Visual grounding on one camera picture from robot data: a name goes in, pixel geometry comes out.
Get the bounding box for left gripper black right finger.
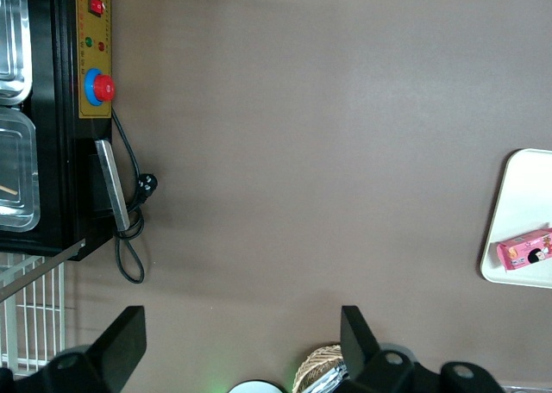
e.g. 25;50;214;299
339;304;506;393

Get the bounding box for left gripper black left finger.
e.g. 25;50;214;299
16;304;148;393

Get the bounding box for beige plastic serving tray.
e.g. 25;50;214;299
479;147;552;290

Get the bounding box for stacked aluminium foil trays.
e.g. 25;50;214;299
311;358;353;393

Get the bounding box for light wicker basket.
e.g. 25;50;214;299
292;343;347;393

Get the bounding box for black machine with yellow panel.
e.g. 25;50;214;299
0;0;132;304

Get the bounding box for pink biscuit snack pack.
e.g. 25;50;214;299
495;227;552;274

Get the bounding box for steel food container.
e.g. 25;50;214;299
0;105;42;234
0;0;35;107

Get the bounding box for white wire rack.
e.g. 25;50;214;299
0;254;67;379

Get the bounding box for black power cable with plug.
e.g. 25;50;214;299
109;108;160;285

